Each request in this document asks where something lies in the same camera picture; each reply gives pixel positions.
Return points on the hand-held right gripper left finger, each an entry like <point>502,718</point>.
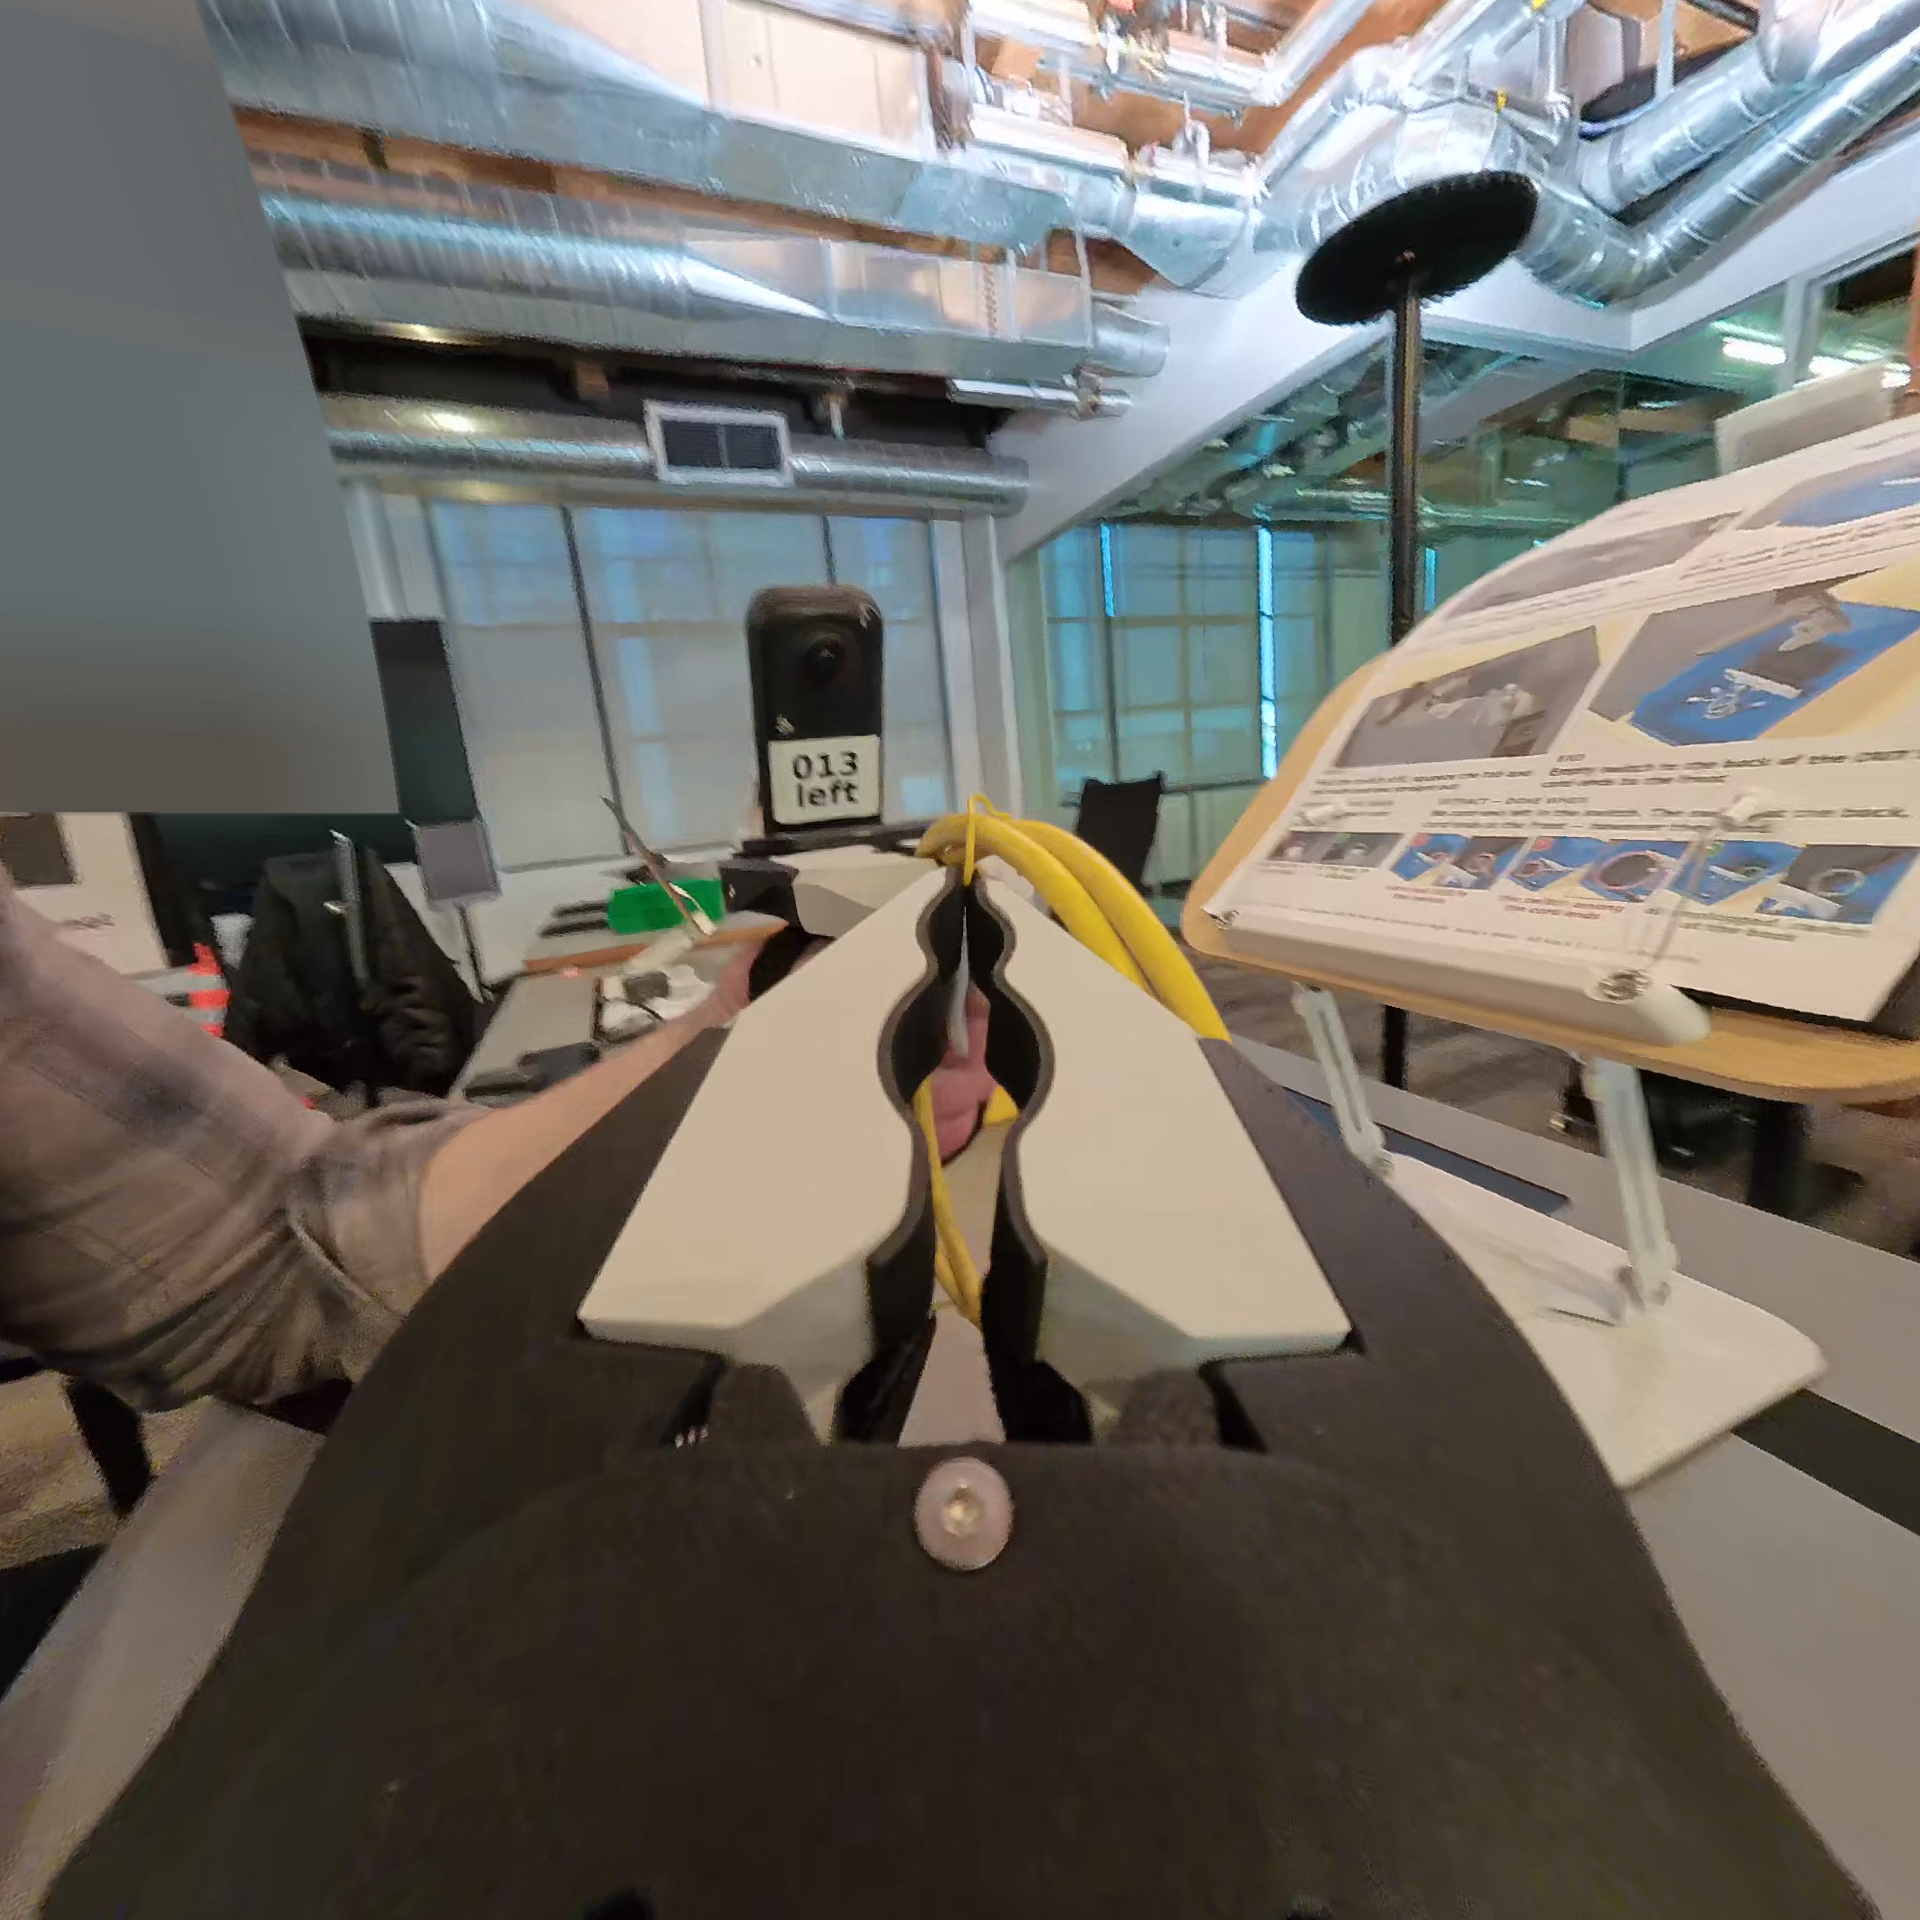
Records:
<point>767,1186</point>

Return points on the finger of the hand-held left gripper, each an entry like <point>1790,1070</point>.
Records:
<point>847,891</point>
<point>961,1002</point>

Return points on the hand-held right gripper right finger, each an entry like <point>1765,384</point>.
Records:
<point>1186,1198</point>

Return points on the person's left forearm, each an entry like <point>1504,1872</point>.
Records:
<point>571,1119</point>

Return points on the person's left hand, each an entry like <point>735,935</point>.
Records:
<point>953,1112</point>

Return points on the green plastic bin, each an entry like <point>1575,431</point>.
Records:
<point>655,906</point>

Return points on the black office chair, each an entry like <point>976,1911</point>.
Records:
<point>1119,832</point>

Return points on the air vent grille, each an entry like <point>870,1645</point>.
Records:
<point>720,440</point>

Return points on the grey desk with wooden edge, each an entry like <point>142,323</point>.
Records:
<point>525,1019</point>

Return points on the black monitor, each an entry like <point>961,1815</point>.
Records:
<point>421,718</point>

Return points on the black jacket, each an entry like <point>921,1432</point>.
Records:
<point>345,961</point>

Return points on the white document stand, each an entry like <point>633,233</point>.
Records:
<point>1681,1379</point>

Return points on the instruction sheet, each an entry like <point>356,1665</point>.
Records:
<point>1575,748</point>

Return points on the wooden board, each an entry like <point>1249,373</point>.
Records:
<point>1801,1060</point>

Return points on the black pole stand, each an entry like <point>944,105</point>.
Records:
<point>1411,250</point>

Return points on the large silver ventilation duct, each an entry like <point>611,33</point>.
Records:
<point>525,267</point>

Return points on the bent silver ventilation duct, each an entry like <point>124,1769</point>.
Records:
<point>1724,136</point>

